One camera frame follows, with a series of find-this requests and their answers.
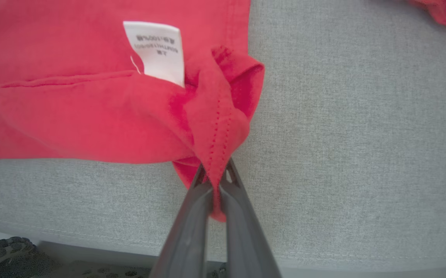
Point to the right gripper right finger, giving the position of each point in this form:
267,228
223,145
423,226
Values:
242,239

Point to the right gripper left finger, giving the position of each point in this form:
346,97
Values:
188,239

